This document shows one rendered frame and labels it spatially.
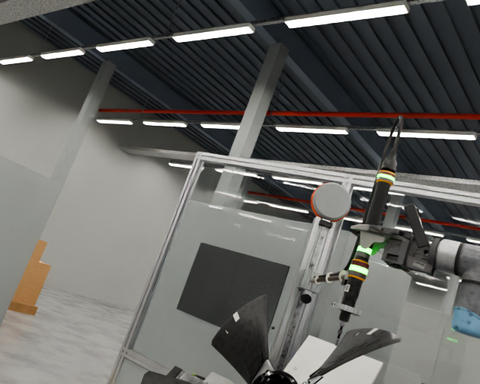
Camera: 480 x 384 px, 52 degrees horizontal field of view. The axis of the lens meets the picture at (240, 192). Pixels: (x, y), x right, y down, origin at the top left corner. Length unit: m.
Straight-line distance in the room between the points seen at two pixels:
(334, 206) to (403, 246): 0.80
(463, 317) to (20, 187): 6.03
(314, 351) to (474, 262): 0.71
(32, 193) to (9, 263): 0.90
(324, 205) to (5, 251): 5.30
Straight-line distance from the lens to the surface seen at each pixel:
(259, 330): 1.42
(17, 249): 6.84
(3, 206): 6.67
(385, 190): 1.29
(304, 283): 1.81
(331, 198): 1.98
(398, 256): 1.21
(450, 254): 1.19
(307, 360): 1.68
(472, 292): 1.17
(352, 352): 1.35
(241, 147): 7.64
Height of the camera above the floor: 1.39
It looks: 12 degrees up
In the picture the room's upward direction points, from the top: 20 degrees clockwise
